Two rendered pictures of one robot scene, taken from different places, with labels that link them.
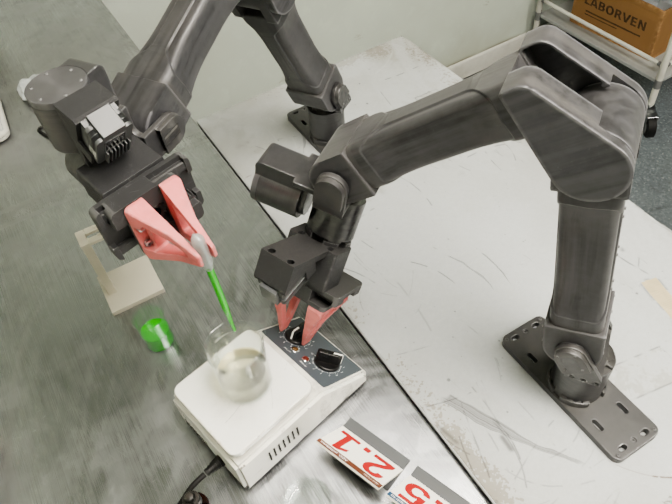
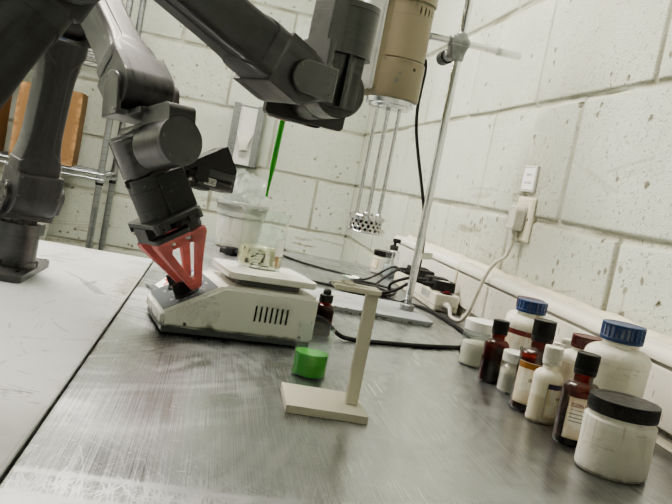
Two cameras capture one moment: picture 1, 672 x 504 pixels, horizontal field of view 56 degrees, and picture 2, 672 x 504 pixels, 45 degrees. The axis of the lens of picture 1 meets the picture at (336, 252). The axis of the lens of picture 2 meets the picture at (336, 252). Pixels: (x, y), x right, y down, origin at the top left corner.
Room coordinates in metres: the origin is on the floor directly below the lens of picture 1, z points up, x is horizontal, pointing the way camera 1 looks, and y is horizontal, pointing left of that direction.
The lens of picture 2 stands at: (1.38, 0.53, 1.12)
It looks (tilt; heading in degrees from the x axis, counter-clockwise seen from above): 5 degrees down; 197
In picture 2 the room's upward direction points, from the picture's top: 11 degrees clockwise
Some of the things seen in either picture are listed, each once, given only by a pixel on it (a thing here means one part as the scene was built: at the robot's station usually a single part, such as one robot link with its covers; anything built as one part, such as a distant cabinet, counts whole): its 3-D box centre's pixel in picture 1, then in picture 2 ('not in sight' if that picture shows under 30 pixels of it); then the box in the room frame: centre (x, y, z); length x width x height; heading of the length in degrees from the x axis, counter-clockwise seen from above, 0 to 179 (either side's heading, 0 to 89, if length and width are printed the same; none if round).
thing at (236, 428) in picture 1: (242, 389); (263, 273); (0.37, 0.13, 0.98); 0.12 x 0.12 x 0.01; 39
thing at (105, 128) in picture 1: (114, 150); not in sight; (0.46, 0.19, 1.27); 0.07 x 0.06 x 0.11; 129
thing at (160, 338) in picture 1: (154, 328); (312, 350); (0.51, 0.26, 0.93); 0.04 x 0.04 x 0.06
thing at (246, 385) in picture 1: (243, 363); (260, 241); (0.38, 0.12, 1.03); 0.07 x 0.06 x 0.08; 118
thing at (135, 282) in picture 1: (117, 258); (334, 344); (0.62, 0.31, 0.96); 0.08 x 0.08 x 0.13; 25
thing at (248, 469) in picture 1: (266, 393); (238, 302); (0.39, 0.11, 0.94); 0.22 x 0.13 x 0.08; 129
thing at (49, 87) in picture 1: (104, 114); (322, 49); (0.54, 0.21, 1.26); 0.12 x 0.09 x 0.12; 148
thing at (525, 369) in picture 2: not in sight; (536, 364); (0.39, 0.50, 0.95); 0.04 x 0.04 x 0.11
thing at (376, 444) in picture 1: (363, 451); not in sight; (0.31, 0.00, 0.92); 0.09 x 0.06 x 0.04; 45
